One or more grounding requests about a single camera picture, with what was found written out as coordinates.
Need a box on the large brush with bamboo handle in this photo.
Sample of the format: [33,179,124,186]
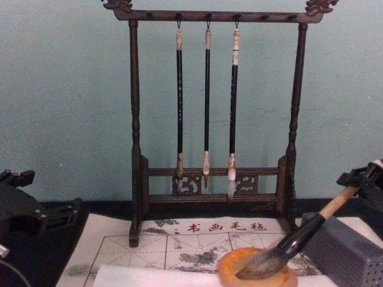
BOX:
[235,186,360,280]

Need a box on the thin black hanging brush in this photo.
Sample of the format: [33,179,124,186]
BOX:
[203,20,212,189]

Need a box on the white felt mat red grid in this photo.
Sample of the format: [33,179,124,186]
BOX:
[55,213,383,287]

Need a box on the dark wooden brush rack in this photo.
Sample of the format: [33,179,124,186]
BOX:
[101,0,341,248]

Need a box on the black brush with brown tip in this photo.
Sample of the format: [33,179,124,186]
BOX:
[174,20,186,193]

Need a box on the black brush with white tip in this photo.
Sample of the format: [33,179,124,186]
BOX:
[227,20,241,201]

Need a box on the white paper sheet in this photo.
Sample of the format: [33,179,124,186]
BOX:
[92,264,339,287]

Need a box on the grey perforated box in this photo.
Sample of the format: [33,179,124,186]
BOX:
[300,211,383,287]

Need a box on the orange round ink dish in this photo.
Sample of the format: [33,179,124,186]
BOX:
[216,247,300,287]

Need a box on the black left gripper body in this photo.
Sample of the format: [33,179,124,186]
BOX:
[0,179,50,245]

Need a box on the pale wall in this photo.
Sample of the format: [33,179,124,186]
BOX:
[0,0,383,207]

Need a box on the black table cloth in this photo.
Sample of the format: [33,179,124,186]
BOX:
[0,196,383,287]

